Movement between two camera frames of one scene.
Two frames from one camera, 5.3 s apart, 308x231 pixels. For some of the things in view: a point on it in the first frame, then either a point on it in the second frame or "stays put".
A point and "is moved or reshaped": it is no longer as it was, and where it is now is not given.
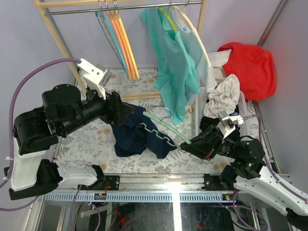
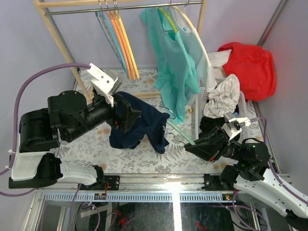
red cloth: [254, 66] stays put
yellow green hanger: [170, 19] stays put
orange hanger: [114, 17] stays put
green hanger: [164, 125] to [176, 129]
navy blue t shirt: [138, 132] is moved or reshaped
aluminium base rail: [186, 188] stays put
